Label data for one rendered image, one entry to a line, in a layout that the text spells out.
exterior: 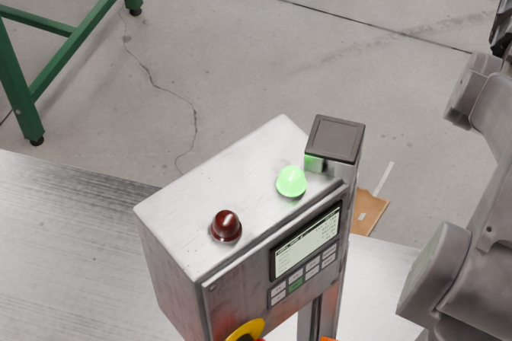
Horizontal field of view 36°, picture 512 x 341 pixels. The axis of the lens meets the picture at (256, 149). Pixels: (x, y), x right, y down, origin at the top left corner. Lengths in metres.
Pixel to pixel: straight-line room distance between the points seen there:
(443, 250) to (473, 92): 0.34
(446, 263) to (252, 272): 0.27
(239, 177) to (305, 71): 2.11
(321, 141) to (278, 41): 2.21
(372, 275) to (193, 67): 1.59
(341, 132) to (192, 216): 0.15
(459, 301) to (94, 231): 1.07
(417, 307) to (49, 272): 1.02
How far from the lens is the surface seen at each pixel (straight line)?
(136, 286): 1.38
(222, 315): 0.70
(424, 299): 0.46
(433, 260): 0.44
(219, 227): 0.64
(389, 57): 2.85
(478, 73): 0.77
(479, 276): 0.44
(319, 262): 0.76
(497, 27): 0.87
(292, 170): 0.66
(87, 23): 2.74
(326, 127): 0.69
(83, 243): 1.44
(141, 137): 2.63
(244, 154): 0.70
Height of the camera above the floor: 2.03
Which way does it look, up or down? 53 degrees down
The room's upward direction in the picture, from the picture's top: 2 degrees counter-clockwise
